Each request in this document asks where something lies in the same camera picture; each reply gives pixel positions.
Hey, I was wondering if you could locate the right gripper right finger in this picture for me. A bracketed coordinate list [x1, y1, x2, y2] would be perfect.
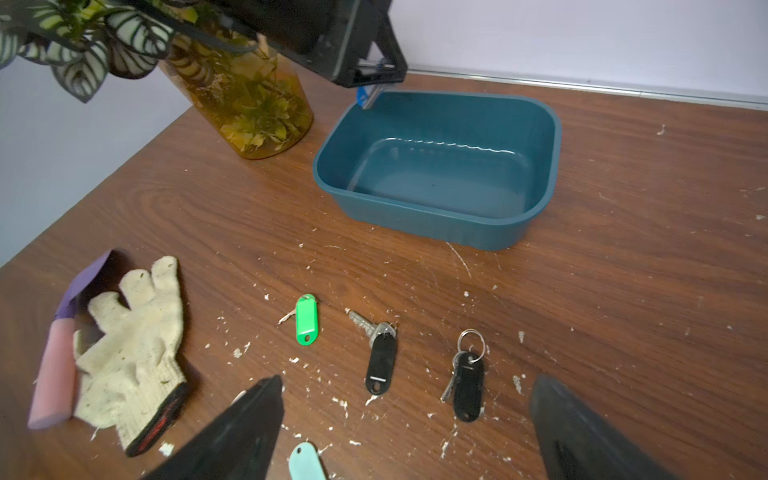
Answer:
[530, 375, 675, 479]

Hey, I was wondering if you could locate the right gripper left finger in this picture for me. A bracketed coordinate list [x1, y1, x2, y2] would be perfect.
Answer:
[145, 375, 284, 479]

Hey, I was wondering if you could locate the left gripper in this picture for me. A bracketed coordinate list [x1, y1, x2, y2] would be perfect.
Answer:
[215, 0, 408, 88]

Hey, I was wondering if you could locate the blue tag key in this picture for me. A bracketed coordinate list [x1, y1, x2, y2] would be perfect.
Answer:
[356, 84, 386, 110]

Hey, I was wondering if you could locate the pale teal tag key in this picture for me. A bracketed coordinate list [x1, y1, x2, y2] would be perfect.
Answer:
[288, 442, 327, 480]

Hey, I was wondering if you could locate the black key fob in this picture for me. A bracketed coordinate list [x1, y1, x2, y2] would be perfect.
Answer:
[440, 329, 487, 423]
[348, 310, 398, 396]

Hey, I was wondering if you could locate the bright green key tag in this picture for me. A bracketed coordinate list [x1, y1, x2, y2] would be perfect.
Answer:
[295, 294, 319, 346]

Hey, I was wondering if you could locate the teal plastic storage box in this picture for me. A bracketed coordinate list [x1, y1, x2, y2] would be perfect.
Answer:
[313, 90, 562, 251]

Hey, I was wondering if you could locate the artificial potted plant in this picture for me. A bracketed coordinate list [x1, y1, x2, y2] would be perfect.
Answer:
[1, 1, 314, 160]

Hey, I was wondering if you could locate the beige work glove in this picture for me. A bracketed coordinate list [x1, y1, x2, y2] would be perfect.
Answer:
[73, 255, 188, 457]

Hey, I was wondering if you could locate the purple pink garden trowel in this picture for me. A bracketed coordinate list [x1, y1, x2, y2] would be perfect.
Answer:
[27, 249, 113, 430]

